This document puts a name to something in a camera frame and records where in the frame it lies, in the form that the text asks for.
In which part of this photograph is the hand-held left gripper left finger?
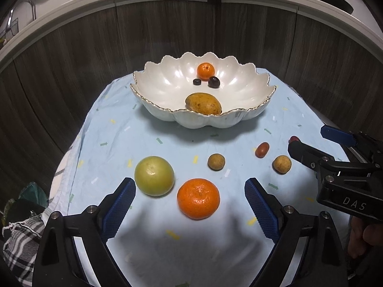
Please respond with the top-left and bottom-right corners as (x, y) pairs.
(32, 177), (136, 287)

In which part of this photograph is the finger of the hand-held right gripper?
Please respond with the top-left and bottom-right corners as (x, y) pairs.
(288, 140), (336, 171)
(320, 126), (374, 157)

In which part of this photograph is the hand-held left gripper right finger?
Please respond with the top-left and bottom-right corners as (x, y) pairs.
(245, 178), (349, 287)

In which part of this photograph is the brown longan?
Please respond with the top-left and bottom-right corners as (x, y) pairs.
(272, 155), (292, 174)
(208, 153), (226, 171)

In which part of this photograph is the green apple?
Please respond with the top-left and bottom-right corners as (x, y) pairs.
(134, 156), (175, 197)

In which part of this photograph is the orange tangerine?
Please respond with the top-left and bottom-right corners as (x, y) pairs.
(177, 178), (221, 220)
(197, 62), (215, 81)

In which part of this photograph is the yellow mango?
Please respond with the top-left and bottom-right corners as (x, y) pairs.
(185, 93), (222, 116)

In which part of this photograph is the white scalloped bowl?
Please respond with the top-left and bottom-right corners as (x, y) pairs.
(130, 51), (276, 129)

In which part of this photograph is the person's right hand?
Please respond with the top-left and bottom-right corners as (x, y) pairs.
(347, 215), (383, 278)

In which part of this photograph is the light blue patterned cloth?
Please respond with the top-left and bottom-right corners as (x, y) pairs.
(49, 67), (360, 287)

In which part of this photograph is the teal glass dish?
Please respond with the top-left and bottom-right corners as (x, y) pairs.
(18, 182), (48, 208)

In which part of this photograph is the grey striped blanket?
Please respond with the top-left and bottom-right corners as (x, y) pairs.
(1, 167), (65, 287)

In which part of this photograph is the dark wood kitchen cabinet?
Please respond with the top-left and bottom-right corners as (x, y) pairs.
(0, 0), (383, 210)

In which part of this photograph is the metal kitchen faucet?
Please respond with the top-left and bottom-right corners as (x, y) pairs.
(10, 0), (36, 21)

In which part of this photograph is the black wire sink basket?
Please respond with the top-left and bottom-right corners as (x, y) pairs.
(0, 18), (20, 47)

